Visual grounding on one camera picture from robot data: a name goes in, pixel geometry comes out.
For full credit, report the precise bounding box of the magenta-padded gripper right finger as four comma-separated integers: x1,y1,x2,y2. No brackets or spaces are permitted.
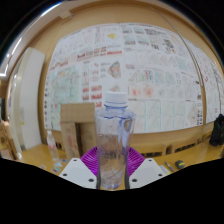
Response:
126,146,167,190

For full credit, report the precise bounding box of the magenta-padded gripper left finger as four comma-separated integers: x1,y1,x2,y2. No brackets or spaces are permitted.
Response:
59,146,100,190

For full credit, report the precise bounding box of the clear plastic bottle white cap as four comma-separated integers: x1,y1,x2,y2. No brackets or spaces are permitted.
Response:
94,91,137,191

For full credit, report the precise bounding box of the small water bottle red label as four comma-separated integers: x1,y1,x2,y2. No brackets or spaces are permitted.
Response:
45,129,60,163

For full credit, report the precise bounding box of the rectangular colourful card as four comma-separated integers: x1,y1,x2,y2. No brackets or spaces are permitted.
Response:
52,161,64,171

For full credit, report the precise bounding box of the dark pen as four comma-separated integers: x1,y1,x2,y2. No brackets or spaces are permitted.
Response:
164,161,175,173

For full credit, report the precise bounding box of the black yellow tape measure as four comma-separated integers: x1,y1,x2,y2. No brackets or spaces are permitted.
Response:
174,159,186,170

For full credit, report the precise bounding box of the brown cardboard box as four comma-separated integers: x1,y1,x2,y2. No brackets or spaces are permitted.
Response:
59,102,98,160

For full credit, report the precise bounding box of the wooden chair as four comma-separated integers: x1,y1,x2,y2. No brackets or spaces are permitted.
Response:
0,120,22,161

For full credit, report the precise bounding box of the black bag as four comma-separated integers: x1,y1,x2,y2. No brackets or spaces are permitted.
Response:
208,113,224,147

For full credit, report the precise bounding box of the large printed wall poster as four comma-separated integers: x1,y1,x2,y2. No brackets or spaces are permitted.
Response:
43,22,224,133

